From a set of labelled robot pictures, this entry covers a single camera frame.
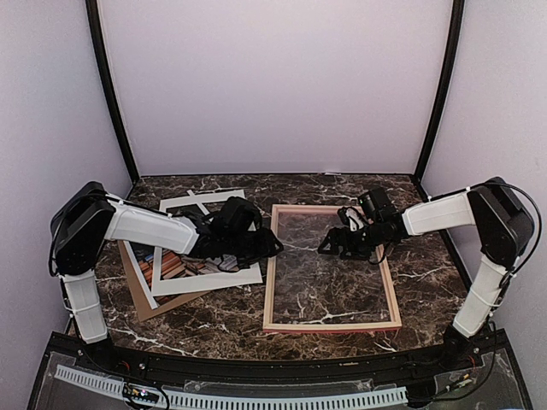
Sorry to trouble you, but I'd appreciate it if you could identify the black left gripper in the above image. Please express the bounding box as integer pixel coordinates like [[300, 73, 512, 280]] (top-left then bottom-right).
[[224, 227, 284, 266]]

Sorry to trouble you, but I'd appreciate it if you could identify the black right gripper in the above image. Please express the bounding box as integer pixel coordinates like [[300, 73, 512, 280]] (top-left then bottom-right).
[[319, 220, 385, 261]]

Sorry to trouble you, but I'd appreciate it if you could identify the white photo mat board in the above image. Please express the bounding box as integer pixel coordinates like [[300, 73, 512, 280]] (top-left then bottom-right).
[[151, 190, 262, 296]]

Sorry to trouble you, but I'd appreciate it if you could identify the clear acrylic sheet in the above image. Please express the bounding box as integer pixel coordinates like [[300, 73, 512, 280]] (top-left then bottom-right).
[[271, 212, 394, 325]]

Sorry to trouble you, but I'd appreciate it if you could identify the pink wooden picture frame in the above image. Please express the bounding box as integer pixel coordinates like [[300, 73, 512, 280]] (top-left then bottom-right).
[[262, 203, 403, 335]]

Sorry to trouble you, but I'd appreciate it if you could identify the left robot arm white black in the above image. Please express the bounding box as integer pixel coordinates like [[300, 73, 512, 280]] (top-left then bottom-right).
[[48, 181, 284, 372]]

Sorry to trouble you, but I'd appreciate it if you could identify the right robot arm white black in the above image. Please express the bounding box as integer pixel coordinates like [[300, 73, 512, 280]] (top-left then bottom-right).
[[318, 177, 543, 371]]

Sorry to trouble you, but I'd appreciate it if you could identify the brown cardboard backing board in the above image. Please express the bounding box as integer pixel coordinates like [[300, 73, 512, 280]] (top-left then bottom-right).
[[118, 241, 207, 322]]

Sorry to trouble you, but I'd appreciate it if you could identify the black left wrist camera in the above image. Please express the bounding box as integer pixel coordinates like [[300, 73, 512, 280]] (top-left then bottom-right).
[[211, 196, 262, 236]]

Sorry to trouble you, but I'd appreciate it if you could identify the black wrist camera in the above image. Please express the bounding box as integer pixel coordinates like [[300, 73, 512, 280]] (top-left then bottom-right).
[[357, 187, 397, 222], [211, 196, 262, 236]]

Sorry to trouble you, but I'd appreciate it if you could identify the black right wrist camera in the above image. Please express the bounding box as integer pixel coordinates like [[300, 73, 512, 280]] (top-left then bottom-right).
[[357, 187, 397, 222]]

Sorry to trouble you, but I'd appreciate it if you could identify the white slotted cable duct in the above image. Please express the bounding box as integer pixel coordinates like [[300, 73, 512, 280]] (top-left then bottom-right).
[[54, 365, 408, 409]]

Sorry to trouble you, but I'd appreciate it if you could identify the black front table rail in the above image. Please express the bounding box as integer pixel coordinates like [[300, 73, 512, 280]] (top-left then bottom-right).
[[46, 331, 509, 385]]

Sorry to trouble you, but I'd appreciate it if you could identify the black right corner post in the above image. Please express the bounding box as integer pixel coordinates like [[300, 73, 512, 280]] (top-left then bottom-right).
[[413, 0, 465, 185]]

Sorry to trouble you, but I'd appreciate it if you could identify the black corner post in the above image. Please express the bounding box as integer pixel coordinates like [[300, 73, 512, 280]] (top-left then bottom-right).
[[413, 0, 465, 185], [85, 0, 140, 185]]

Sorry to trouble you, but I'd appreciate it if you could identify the black left corner post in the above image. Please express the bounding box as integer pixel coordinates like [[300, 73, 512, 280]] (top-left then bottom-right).
[[85, 0, 140, 185]]

